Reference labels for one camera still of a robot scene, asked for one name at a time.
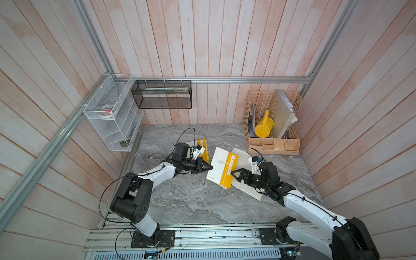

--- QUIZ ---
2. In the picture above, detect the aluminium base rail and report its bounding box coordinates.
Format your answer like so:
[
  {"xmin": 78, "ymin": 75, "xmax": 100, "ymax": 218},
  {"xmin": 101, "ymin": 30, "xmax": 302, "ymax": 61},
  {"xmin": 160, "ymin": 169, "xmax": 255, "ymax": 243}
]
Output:
[{"xmin": 77, "ymin": 222, "xmax": 353, "ymax": 260}]

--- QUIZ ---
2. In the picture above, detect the white wire mesh shelf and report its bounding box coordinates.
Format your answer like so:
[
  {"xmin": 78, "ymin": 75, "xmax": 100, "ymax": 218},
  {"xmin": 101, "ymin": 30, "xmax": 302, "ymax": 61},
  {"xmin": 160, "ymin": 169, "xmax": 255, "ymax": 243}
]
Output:
[{"xmin": 83, "ymin": 74, "xmax": 144, "ymax": 152}]

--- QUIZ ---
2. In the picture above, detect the horizontal aluminium wall rail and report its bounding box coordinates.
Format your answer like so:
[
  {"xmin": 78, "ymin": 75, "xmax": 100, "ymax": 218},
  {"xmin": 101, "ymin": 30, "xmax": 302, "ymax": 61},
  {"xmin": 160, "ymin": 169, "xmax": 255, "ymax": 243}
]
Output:
[{"xmin": 115, "ymin": 74, "xmax": 312, "ymax": 84}]

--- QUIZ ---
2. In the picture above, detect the grey book in organizer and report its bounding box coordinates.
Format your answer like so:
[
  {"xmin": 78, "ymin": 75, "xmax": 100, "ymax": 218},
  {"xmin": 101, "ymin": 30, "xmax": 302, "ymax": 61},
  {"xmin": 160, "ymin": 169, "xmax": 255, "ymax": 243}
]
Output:
[{"xmin": 248, "ymin": 104, "xmax": 257, "ymax": 138}]

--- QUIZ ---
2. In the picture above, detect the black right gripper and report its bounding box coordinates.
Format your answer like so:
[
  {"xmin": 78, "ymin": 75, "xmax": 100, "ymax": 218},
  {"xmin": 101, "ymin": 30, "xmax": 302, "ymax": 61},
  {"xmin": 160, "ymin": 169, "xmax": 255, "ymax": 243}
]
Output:
[{"xmin": 231, "ymin": 168, "xmax": 270, "ymax": 191}]

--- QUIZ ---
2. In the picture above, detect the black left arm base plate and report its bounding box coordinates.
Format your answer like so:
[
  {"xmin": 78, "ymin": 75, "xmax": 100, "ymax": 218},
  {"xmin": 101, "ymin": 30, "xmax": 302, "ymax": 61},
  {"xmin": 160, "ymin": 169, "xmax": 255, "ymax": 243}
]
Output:
[{"xmin": 131, "ymin": 230, "xmax": 176, "ymax": 249}]

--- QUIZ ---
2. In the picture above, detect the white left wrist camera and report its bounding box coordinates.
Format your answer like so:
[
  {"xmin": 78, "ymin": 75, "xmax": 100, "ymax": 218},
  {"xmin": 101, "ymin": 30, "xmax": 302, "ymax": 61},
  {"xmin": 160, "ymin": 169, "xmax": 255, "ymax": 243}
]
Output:
[{"xmin": 191, "ymin": 145, "xmax": 205, "ymax": 160}]

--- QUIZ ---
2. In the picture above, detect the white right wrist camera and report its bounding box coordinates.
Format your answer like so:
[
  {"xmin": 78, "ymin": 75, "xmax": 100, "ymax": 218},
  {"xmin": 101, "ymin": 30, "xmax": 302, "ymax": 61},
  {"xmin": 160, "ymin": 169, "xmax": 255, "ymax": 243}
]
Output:
[{"xmin": 248, "ymin": 156, "xmax": 263, "ymax": 175}]

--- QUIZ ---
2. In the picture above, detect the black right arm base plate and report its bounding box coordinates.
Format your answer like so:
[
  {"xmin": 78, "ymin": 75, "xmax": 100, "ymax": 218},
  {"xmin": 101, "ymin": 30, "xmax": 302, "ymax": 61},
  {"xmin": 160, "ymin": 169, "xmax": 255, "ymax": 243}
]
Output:
[{"xmin": 259, "ymin": 227, "xmax": 291, "ymax": 245}]

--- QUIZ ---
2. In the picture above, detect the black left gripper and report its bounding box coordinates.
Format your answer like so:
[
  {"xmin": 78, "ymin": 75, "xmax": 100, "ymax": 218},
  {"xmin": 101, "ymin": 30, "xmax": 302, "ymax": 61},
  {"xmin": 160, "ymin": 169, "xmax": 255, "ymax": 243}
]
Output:
[{"xmin": 181, "ymin": 156, "xmax": 213, "ymax": 174}]

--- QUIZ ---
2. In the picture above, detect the tape roll on shelf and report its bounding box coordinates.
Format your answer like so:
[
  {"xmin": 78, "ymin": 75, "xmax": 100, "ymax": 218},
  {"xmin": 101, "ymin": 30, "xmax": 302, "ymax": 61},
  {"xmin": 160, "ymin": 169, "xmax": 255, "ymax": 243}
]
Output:
[{"xmin": 97, "ymin": 103, "xmax": 119, "ymax": 119}]

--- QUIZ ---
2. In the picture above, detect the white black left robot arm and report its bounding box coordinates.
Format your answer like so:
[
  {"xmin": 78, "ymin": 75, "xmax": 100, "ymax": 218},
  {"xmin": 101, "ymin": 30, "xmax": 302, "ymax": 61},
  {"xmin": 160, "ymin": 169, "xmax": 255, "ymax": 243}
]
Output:
[{"xmin": 110, "ymin": 143, "xmax": 213, "ymax": 238}]

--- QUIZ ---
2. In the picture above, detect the white orange Notebook cover notebook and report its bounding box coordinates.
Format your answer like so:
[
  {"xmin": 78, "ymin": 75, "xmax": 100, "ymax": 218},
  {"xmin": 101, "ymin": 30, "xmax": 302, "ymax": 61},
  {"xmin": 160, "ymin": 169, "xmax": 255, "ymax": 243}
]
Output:
[{"xmin": 186, "ymin": 138, "xmax": 210, "ymax": 163}]

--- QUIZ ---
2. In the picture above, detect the beige plastic desk organizer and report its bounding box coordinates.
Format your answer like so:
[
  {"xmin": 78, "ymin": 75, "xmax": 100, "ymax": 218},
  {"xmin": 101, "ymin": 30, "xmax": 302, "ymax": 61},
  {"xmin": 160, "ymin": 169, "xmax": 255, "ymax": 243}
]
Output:
[{"xmin": 242, "ymin": 91, "xmax": 302, "ymax": 155}]

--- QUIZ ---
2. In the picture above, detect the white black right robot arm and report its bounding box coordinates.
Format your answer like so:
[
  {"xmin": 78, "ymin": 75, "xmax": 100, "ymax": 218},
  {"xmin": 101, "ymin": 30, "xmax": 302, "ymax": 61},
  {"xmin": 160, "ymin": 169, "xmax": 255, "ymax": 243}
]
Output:
[{"xmin": 228, "ymin": 161, "xmax": 380, "ymax": 260}]

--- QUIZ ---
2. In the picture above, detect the yellow plastic watering can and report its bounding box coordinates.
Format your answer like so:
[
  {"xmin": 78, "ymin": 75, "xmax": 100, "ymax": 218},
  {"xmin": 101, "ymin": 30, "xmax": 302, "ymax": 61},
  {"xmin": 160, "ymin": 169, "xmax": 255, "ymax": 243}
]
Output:
[{"xmin": 255, "ymin": 110, "xmax": 274, "ymax": 138}]

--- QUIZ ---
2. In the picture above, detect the black mesh wall basket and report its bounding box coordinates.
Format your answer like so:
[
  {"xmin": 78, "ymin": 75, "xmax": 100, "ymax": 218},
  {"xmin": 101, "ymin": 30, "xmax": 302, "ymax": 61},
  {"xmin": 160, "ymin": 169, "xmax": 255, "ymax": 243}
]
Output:
[{"xmin": 131, "ymin": 80, "xmax": 193, "ymax": 109}]

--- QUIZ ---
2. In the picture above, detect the beige folder in organizer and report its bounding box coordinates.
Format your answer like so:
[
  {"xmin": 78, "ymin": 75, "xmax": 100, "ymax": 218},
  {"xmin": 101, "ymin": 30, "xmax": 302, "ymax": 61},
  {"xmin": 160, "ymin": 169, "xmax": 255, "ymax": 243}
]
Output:
[{"xmin": 271, "ymin": 90, "xmax": 297, "ymax": 139}]

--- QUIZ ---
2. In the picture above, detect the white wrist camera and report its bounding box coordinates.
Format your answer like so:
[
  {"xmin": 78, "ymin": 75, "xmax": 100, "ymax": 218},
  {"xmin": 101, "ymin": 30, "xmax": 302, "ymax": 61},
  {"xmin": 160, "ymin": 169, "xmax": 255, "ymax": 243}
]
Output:
[
  {"xmin": 248, "ymin": 156, "xmax": 263, "ymax": 175},
  {"xmin": 191, "ymin": 145, "xmax": 205, "ymax": 160}
]

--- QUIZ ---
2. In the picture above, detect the open lined notebook underneath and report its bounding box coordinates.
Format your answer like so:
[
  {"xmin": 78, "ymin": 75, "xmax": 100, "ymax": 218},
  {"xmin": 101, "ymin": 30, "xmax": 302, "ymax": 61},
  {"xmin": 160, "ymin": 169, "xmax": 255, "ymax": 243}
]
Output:
[{"xmin": 230, "ymin": 149, "xmax": 280, "ymax": 200}]

